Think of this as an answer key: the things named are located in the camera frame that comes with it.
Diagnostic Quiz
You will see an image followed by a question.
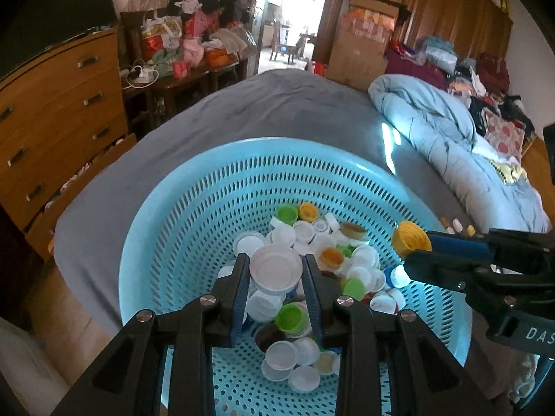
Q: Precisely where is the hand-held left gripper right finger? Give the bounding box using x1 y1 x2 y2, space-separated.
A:
302 253 499 416

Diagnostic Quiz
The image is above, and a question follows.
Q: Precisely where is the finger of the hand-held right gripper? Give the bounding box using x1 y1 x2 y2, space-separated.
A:
403 249 555 310
427 228 555 270

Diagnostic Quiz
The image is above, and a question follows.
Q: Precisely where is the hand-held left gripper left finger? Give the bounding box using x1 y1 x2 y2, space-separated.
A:
52 253 252 416

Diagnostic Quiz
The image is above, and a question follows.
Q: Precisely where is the plastic caps group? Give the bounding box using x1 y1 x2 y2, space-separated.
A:
440 217 478 237

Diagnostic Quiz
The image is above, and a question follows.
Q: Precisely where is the yellow bottle cap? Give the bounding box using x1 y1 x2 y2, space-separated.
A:
392 221 433 259

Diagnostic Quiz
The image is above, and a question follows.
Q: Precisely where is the large white bottle cap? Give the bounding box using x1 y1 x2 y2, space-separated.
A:
250 244 303 296

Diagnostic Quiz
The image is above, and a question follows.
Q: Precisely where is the pile of mixed bottle caps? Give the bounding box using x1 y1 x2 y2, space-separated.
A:
217 201 412 395

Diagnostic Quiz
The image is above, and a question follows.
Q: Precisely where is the light blue perforated plastic basket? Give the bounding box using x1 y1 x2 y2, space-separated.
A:
118 137 473 416

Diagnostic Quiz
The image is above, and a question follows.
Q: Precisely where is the yellow patterned cloth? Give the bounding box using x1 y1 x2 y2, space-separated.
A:
490 160 528 185

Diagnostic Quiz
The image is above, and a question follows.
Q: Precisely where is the wooden headboard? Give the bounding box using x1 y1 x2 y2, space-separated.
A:
520 134 555 211

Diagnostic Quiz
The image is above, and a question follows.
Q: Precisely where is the floral pillow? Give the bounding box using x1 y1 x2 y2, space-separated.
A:
480 110 526 157

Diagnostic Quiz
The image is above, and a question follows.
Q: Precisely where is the light blue duvet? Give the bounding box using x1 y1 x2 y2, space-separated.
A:
368 73 551 233

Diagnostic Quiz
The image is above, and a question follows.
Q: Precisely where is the pile of mixed clothes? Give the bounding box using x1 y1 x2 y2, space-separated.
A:
385 37 535 139

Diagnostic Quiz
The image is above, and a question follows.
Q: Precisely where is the grey bedsheet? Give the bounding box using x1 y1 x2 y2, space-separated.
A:
52 69 555 404

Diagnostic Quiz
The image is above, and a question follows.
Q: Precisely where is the large cardboard box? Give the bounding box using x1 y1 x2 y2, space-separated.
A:
325 30 389 93

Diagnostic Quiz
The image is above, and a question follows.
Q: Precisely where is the brown wooden wardrobe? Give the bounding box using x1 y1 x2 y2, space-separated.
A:
390 0 509 55

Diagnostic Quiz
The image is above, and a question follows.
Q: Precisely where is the white power strip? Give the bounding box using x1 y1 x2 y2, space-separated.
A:
126 65 159 88

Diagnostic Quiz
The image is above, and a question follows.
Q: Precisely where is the printed cardboard box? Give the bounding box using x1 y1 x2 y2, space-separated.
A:
342 0 400 44

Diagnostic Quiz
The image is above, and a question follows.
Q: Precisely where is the wooden dining chair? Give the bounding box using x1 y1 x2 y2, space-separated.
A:
269 26 296 62

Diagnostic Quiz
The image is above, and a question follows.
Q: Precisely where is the wooden chest of drawers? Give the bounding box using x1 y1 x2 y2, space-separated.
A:
0 26 138 261

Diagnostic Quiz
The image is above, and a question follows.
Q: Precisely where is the grey door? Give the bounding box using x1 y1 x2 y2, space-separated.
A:
243 0 270 84

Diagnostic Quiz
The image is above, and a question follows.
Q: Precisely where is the cluttered side table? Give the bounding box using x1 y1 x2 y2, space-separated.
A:
119 9 252 128

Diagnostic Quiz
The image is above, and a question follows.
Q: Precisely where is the black television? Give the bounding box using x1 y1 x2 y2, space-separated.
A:
0 0 119 79

